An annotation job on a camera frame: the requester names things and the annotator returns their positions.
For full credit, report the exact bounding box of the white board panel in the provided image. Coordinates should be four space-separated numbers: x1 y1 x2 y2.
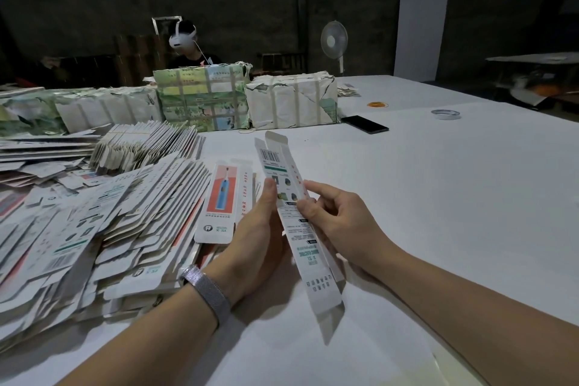
393 0 452 84

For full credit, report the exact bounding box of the white strapped wrapped bundle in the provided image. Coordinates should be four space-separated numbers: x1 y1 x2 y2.
245 71 340 131

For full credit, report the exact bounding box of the black smartphone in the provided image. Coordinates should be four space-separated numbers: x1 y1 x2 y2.
341 115 390 135

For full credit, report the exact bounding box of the person's left forearm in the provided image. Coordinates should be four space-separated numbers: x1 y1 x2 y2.
59 286 218 386

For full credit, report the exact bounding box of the row of white wrapped bundles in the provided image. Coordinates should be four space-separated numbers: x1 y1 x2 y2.
0 84 162 135

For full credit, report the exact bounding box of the white head-mounted camera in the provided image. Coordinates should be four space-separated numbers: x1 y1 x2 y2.
152 16 199 52

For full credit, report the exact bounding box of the grey band wristwatch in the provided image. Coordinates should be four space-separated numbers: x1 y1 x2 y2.
176 264 233 328

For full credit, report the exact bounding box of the person's left hand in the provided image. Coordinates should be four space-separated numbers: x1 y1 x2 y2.
203 177 287 305

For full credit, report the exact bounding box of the toothbrush carton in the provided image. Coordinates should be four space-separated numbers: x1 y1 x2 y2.
253 131 347 315

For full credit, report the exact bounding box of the cluttered side table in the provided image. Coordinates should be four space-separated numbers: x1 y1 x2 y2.
486 51 579 115

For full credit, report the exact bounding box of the pile of cartons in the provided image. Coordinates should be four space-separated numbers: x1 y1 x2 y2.
0 123 260 350

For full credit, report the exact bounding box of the dark wooden chair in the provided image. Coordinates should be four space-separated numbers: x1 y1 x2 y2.
258 51 307 75

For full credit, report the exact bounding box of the white standing fan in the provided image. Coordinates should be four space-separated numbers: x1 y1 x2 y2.
320 20 350 75

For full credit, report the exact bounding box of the person's right hand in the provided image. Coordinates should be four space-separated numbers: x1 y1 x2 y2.
297 180 400 278

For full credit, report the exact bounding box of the green printed wrapped bundle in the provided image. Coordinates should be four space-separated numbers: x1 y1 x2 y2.
152 62 255 133

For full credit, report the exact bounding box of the person's right forearm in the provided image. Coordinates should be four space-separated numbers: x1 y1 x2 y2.
366 241 579 386

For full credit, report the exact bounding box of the fanned stack of white cartons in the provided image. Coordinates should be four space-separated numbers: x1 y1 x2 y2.
87 121 206 172

